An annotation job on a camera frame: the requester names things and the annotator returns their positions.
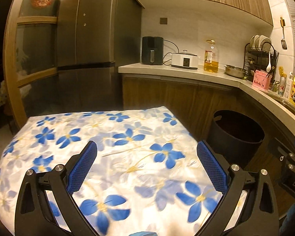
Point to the white electric cooker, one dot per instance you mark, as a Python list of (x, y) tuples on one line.
[(184, 61)]

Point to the wooden kitchen counter cabinet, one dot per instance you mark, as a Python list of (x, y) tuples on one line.
[(162, 91)]

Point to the hanging metal spatula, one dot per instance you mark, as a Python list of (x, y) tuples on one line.
[(284, 44)]

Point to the wooden glass door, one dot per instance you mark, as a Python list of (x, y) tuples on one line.
[(12, 78)]

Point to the white plates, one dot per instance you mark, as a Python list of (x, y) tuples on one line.
[(260, 41)]

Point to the dark grey refrigerator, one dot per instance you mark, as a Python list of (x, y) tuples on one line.
[(95, 41)]

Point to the white bottle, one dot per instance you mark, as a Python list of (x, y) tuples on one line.
[(288, 86)]

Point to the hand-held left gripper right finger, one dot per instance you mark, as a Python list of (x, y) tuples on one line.
[(211, 164)]

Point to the silver drink can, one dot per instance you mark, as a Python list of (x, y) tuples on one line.
[(281, 88)]

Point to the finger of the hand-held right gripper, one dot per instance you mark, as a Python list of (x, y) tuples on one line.
[(280, 150)]

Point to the blue floral tablecloth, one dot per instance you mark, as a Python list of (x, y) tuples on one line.
[(137, 140)]

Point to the black dish rack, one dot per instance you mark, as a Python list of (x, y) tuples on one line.
[(249, 61)]

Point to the cooking oil bottle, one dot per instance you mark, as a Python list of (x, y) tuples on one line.
[(211, 66)]

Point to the steel sink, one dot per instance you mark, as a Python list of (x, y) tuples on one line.
[(288, 103)]

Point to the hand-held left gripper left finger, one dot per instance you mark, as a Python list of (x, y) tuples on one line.
[(84, 167)]

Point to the yellow scrubber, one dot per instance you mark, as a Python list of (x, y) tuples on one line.
[(282, 71)]

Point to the pink utensil holder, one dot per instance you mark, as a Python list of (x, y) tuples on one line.
[(260, 82)]

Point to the black air fryer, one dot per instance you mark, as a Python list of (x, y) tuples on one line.
[(152, 49)]

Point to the dark wall socket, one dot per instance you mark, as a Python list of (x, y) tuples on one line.
[(163, 21)]

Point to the black trash bin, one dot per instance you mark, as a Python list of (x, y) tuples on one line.
[(236, 147)]

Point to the steel basin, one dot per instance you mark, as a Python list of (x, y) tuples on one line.
[(234, 71)]

